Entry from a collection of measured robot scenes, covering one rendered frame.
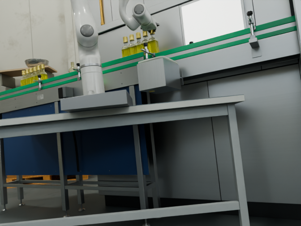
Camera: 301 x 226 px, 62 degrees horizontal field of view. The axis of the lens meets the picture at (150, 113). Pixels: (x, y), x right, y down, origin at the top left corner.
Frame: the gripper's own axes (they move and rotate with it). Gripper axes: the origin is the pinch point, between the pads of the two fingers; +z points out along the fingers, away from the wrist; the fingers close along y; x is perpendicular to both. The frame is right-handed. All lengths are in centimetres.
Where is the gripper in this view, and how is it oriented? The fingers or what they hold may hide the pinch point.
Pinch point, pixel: (151, 29)
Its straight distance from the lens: 185.2
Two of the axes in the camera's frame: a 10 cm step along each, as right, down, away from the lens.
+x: -1.0, -9.9, 0.7
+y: 9.7, -1.2, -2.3
